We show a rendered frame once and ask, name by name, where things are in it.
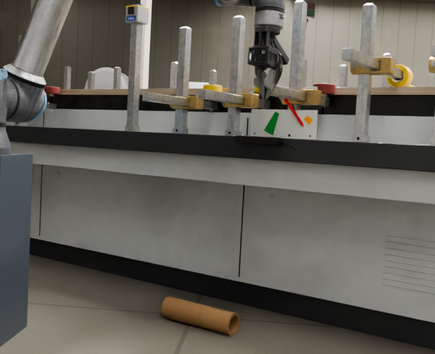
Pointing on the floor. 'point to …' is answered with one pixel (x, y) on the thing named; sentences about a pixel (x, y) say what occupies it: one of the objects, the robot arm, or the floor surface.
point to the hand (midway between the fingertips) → (266, 95)
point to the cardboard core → (201, 315)
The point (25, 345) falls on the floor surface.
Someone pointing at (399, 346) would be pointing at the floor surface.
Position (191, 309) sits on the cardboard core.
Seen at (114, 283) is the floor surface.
